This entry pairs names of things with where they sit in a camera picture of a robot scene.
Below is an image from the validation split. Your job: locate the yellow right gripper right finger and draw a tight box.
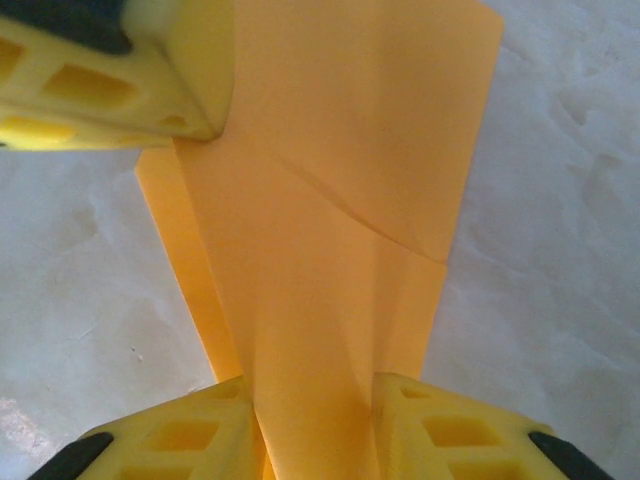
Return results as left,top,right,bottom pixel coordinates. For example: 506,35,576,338
372,370,596,480

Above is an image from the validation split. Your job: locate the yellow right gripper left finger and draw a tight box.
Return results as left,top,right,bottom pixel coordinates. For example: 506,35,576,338
49,374,264,480

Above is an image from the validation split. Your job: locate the orange square paper sheet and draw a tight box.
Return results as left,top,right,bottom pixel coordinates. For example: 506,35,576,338
134,0,505,480

